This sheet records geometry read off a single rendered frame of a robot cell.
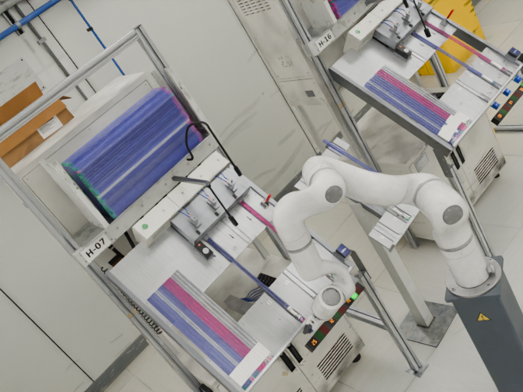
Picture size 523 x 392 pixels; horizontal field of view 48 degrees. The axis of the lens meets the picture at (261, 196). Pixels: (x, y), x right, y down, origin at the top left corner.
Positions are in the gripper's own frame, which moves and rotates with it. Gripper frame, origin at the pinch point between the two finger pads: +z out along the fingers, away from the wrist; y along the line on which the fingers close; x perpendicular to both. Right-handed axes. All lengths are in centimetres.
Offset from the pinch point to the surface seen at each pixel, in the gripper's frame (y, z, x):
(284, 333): -8.5, 10.2, 6.2
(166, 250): -15, 10, 63
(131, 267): -29, 10, 68
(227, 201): 16, 4, 58
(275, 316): -5.6, 10.2, 13.0
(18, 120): -25, -32, 123
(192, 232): -4, 4, 59
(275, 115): 156, 162, 127
